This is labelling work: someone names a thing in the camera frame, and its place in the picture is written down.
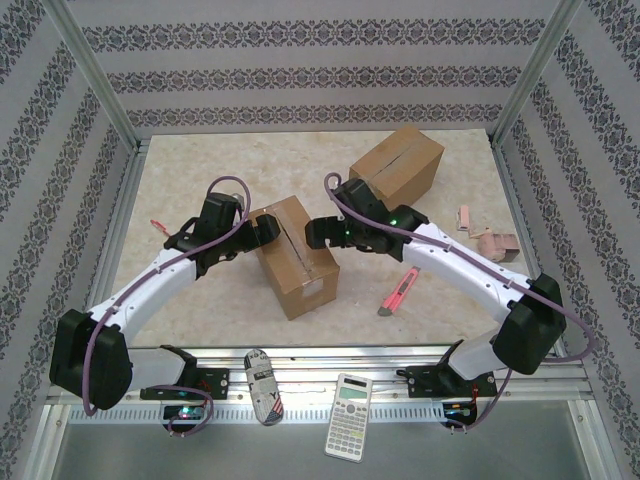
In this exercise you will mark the wide aluminium rail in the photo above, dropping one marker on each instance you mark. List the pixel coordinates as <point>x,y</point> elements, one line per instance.
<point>310,360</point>

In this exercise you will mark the aluminium side rail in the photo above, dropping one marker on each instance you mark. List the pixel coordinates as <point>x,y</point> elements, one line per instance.
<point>117,220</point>
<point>515,200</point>

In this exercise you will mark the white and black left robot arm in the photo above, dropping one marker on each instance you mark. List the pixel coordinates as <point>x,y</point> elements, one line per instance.
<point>150,285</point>

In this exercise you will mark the white scientific calculator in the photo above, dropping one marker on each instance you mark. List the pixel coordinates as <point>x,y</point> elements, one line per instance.
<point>349,420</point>

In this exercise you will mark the pink utility knife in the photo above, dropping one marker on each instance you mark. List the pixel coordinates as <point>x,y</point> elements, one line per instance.
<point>400,292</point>

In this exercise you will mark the brown cardboard box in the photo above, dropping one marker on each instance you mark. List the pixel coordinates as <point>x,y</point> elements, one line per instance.
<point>400,160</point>
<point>300,280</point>

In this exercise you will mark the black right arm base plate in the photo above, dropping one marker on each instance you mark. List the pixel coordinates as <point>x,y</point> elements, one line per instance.
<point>420,382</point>

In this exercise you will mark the aluminium frame post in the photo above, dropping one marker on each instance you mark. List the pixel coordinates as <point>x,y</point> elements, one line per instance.
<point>91,65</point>
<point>536,65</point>

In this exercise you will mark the red pen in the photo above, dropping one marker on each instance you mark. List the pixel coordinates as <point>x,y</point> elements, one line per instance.
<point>159,226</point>

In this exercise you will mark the newspaper print pencil case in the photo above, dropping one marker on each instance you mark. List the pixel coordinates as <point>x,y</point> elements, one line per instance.
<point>263,387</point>

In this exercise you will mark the small circuit board with LEDs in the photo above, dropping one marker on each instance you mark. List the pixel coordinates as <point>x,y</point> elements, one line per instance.
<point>457,411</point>
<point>185,412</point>

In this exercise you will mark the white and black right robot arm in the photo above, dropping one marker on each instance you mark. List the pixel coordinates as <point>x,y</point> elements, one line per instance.
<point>465,265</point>

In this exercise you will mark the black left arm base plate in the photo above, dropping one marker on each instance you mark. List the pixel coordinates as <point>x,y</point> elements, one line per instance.
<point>217,382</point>

